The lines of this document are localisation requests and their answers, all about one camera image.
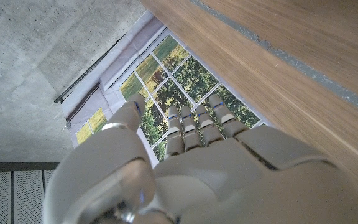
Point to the thin black backdrop rod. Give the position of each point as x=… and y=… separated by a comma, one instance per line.
x=89, y=70

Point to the printed window backdrop cloth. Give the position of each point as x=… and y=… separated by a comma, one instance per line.
x=194, y=77

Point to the silver backdrop clip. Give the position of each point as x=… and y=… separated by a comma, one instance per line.
x=67, y=125

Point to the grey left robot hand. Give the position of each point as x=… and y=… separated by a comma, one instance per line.
x=216, y=186

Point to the dark wall trim strip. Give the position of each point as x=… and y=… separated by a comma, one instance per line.
x=14, y=166

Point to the grey table seam strip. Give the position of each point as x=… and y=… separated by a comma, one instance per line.
x=291, y=60

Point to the brown backdrop hem bar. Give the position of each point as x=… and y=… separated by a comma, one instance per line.
x=82, y=101

